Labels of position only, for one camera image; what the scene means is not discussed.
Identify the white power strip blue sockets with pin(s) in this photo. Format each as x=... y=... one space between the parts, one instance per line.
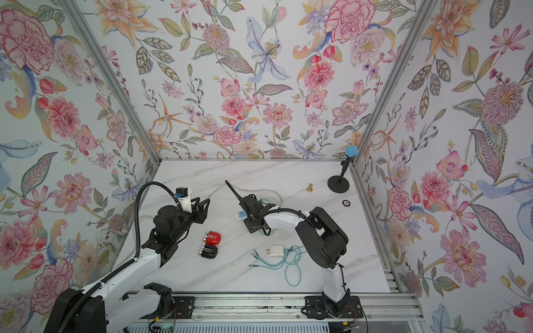
x=240 y=216

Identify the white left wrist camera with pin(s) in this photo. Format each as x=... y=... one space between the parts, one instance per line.
x=183 y=198

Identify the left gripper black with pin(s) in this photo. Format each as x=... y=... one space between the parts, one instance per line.
x=202 y=215

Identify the blue microphone on black stand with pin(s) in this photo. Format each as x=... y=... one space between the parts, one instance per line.
x=339 y=184

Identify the aluminium rail front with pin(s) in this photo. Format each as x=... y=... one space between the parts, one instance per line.
x=287 y=307

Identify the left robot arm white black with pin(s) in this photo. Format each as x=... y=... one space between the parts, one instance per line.
x=102 y=305

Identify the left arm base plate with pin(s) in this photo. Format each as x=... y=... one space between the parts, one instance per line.
x=181 y=307

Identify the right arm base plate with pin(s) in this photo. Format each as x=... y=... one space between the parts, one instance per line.
x=321 y=308

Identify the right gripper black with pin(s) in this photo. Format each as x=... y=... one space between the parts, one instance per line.
x=251 y=228

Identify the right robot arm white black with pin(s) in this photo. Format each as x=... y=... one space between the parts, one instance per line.
x=322 y=238

